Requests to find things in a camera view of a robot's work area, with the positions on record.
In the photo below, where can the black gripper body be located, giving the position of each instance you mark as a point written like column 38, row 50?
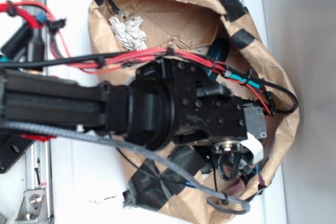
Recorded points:
column 195, row 110

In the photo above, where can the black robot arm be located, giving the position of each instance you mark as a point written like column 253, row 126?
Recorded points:
column 123, row 110

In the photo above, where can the dark green oval capsule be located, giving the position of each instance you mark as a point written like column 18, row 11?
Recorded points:
column 217, row 54

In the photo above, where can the crumpled white paper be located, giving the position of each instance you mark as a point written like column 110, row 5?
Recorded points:
column 129, row 33

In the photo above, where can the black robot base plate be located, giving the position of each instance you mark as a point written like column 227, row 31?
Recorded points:
column 13, row 146

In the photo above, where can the metal corner bracket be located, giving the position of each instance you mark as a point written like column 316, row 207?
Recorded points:
column 33, row 208

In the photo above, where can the aluminium extrusion rail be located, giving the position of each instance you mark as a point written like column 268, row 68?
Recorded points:
column 38, row 176

